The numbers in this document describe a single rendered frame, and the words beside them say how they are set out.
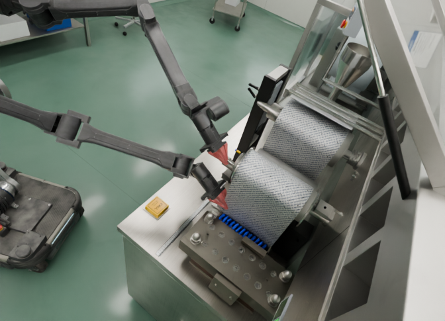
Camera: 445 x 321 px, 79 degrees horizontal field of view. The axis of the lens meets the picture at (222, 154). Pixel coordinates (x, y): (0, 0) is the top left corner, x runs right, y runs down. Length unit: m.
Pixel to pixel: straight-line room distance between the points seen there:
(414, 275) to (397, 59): 0.28
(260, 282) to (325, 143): 0.52
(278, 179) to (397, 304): 0.56
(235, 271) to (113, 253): 1.25
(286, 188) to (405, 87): 0.50
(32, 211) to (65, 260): 0.38
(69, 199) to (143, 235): 1.02
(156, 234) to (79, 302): 0.99
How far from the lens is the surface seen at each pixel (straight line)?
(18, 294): 2.14
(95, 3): 1.21
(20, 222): 2.04
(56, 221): 2.00
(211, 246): 1.00
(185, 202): 1.22
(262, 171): 0.88
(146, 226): 1.16
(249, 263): 1.01
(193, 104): 0.90
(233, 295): 0.99
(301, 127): 1.00
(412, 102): 0.48
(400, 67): 0.46
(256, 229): 1.04
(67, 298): 2.05
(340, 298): 0.59
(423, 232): 0.47
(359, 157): 1.06
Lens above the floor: 1.93
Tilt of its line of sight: 45 degrees down
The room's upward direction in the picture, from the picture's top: 18 degrees clockwise
